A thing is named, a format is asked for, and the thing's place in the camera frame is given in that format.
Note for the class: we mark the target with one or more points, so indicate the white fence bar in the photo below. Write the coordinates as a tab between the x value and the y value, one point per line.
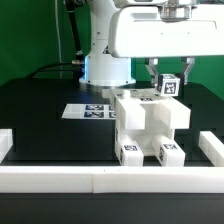
58	179
6	142
212	147

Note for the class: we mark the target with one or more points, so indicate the white left fence bar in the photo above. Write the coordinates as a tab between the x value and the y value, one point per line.
6	142

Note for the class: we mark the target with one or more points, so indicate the white right fence bar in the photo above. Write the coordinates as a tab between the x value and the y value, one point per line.
212	147

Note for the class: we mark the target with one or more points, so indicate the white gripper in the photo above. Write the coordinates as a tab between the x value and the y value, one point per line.
139	32

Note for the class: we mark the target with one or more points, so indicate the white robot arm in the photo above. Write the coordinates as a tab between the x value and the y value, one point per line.
101	68

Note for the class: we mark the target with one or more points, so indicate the white chair back frame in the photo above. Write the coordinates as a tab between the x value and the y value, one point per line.
173	113

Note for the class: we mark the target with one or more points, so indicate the white marker base plate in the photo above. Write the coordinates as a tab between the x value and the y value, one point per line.
89	111

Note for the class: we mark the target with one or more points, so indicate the white front fence bar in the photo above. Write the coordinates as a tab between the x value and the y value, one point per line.
58	179

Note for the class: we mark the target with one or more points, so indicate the white chair seat part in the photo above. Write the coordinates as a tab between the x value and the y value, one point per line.
146	136

